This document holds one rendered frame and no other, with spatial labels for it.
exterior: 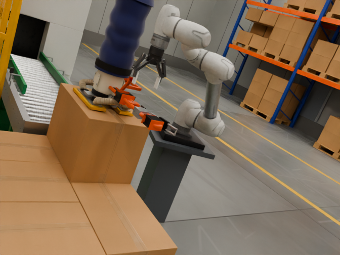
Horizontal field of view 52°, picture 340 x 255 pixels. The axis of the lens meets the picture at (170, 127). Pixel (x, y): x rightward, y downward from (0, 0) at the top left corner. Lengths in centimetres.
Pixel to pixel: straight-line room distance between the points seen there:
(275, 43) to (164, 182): 813
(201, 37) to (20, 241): 118
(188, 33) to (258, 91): 883
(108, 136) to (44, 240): 68
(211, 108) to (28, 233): 146
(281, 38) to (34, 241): 949
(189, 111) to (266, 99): 765
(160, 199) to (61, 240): 141
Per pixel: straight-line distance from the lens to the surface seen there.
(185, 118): 268
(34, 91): 343
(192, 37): 168
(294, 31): 1029
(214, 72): 219
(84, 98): 214
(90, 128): 193
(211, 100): 241
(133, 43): 209
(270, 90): 1021
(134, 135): 206
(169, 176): 281
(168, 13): 175
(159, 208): 296
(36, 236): 164
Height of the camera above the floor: 155
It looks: 16 degrees down
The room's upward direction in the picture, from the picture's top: 21 degrees clockwise
